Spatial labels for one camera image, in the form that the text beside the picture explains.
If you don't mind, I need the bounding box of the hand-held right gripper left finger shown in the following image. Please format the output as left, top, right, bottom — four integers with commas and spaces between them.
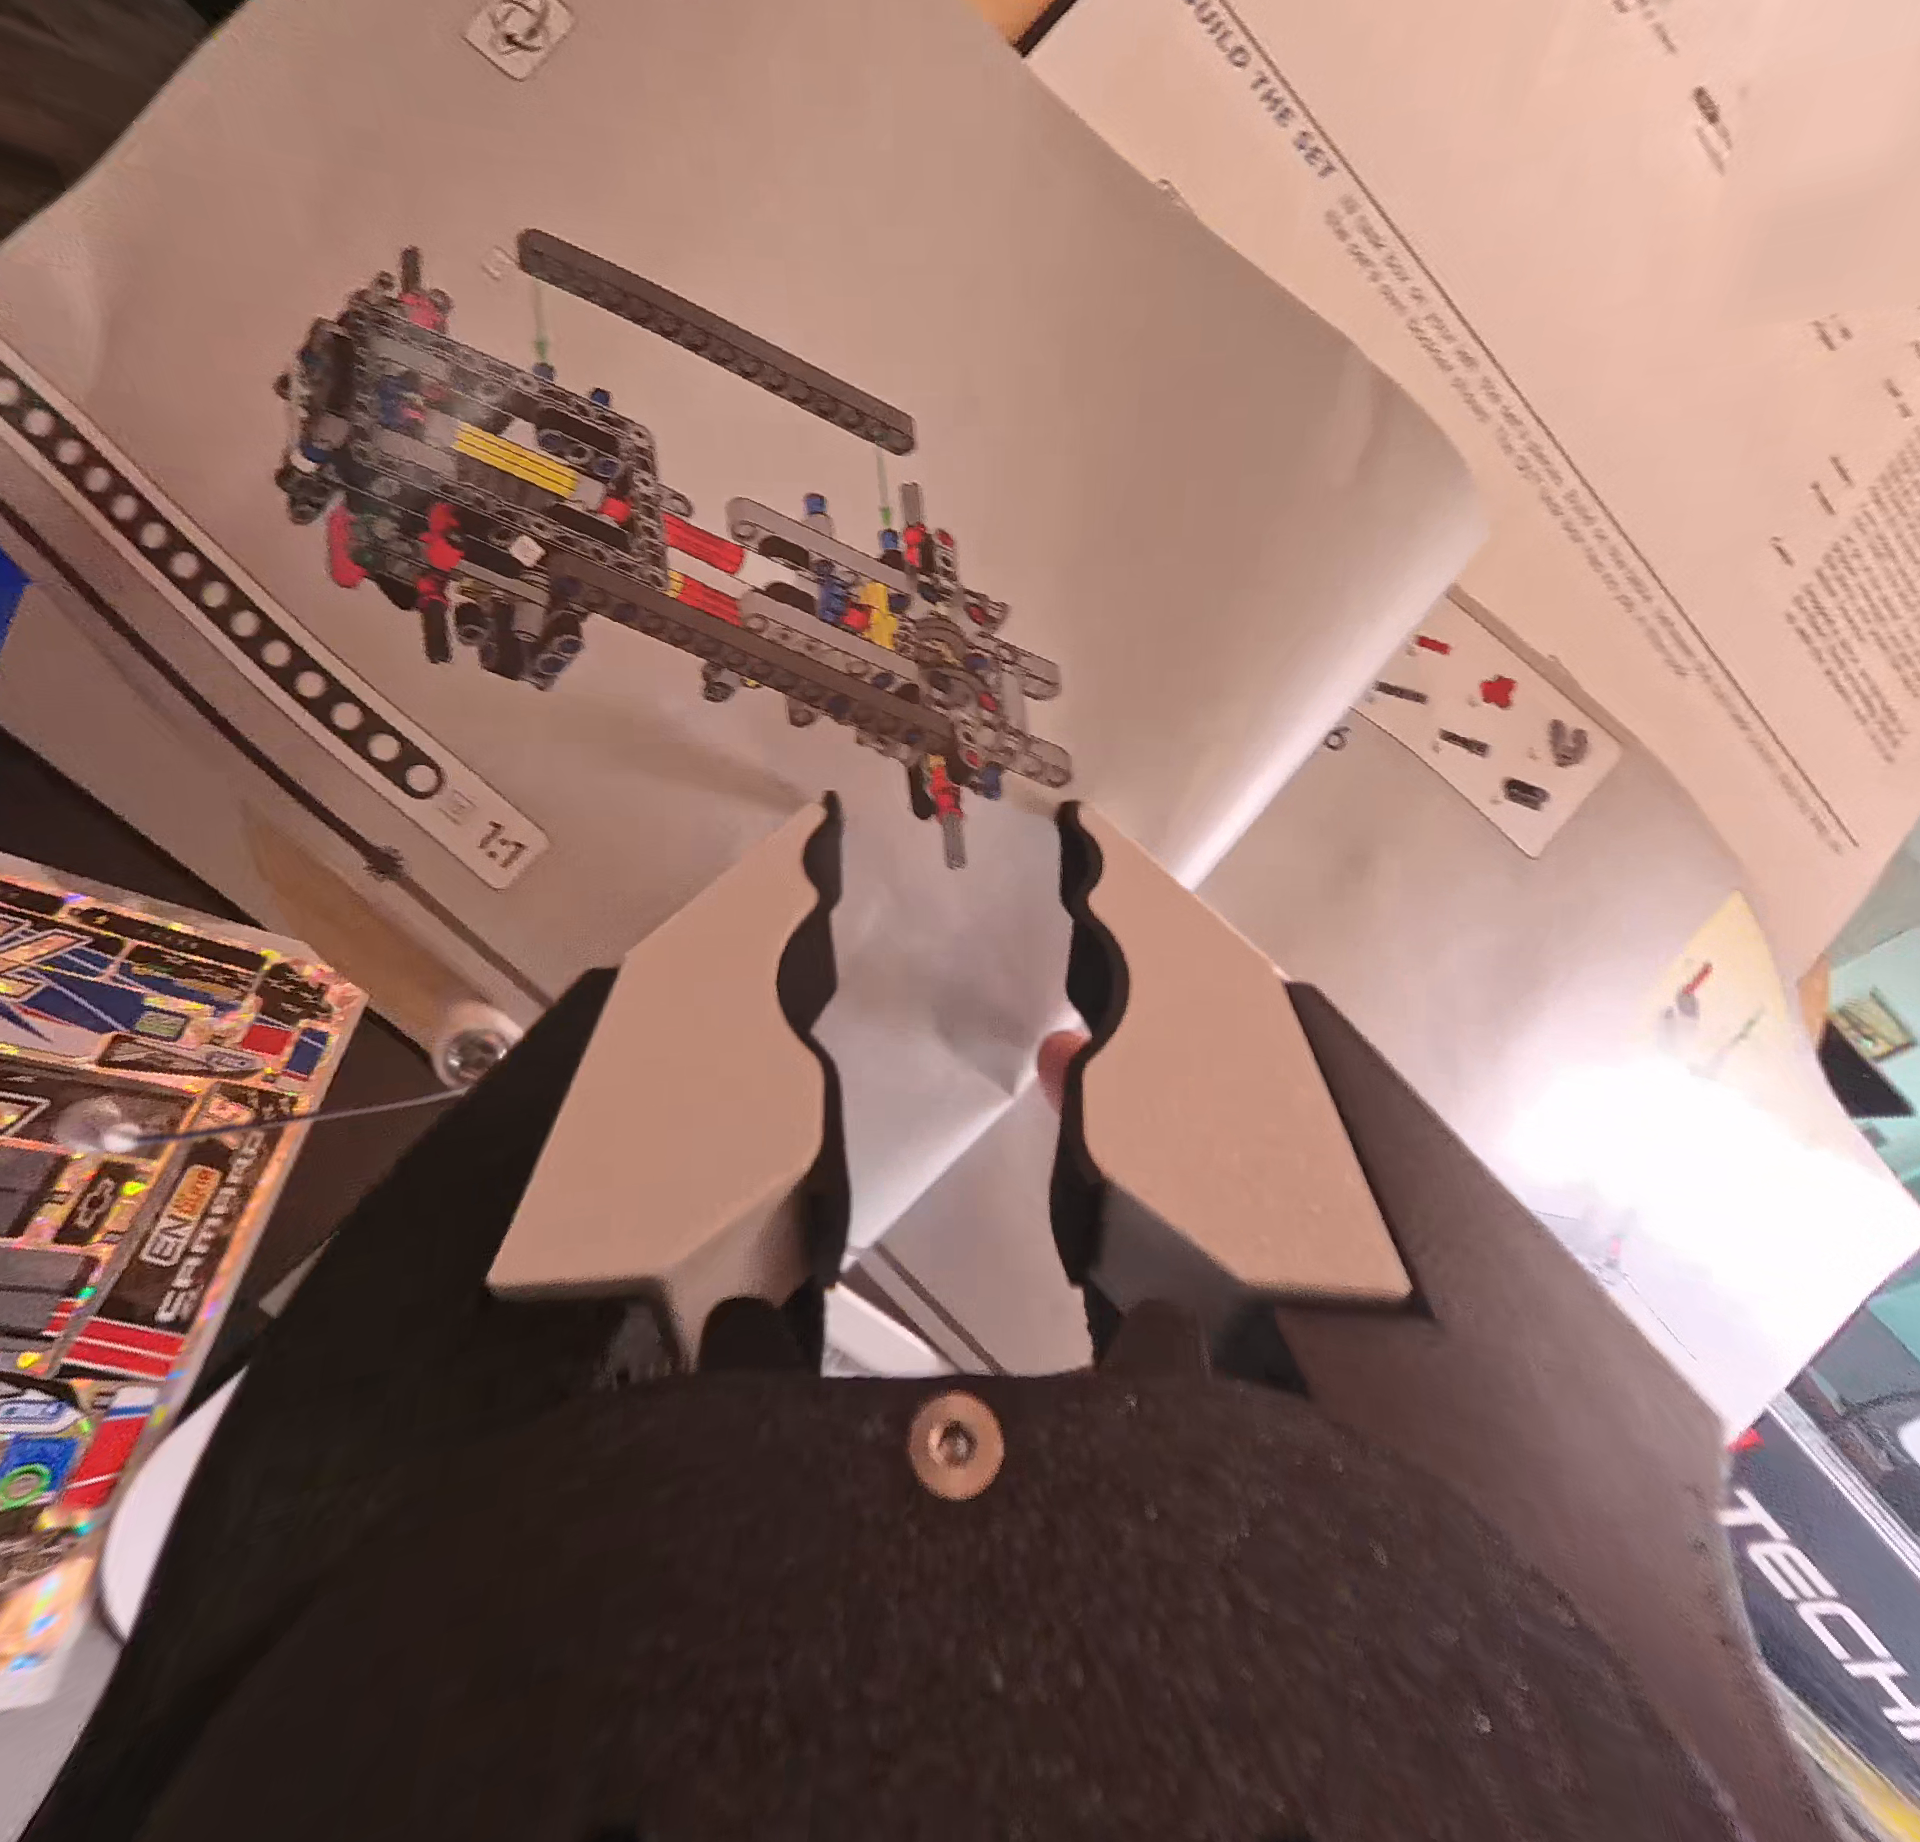
486, 794, 850, 1370

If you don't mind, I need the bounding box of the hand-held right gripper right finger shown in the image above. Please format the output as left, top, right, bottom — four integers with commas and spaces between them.
1054, 800, 1414, 1375

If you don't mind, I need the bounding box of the lego instruction booklet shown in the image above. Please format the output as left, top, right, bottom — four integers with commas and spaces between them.
0, 0, 1920, 1440

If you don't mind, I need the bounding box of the lego sticker sheet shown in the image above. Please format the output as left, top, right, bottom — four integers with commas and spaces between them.
0, 853, 373, 1712

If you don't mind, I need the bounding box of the black lego set box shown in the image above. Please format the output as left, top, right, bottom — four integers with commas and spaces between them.
1716, 1242, 1920, 1842

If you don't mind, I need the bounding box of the printed paper sheet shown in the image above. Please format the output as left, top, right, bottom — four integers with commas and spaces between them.
1023, 0, 1920, 861

